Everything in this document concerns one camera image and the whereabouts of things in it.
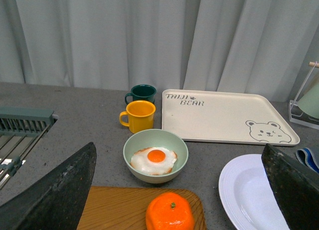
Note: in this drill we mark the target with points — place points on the grey blue cloth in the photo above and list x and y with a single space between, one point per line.
309 156

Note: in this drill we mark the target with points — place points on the light green cup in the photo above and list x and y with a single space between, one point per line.
309 103

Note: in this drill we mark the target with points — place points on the green dish drying rack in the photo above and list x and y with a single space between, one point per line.
20 131

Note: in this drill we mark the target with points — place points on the cream bear tray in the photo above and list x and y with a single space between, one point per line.
225 118

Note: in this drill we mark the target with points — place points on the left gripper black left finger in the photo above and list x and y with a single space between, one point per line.
57 200

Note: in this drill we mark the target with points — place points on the white ribbed plate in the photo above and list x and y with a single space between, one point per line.
246 195

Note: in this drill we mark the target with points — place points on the dark green mug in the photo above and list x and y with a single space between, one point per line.
141 92

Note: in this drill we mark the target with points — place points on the wooden cutting board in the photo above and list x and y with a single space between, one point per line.
124 208

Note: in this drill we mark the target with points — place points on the white wire cup rack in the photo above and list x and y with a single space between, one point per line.
296 115

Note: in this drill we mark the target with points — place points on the orange fruit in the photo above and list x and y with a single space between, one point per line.
169 211

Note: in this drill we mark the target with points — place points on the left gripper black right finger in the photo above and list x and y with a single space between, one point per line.
295 188

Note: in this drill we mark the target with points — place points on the grey white curtain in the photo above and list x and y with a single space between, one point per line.
242 46

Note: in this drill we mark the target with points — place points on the fake fried egg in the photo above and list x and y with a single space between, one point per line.
154 160

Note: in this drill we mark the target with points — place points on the yellow mug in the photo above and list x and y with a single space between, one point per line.
138 116

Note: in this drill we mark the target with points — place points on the light green bowl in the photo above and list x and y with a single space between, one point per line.
156 138

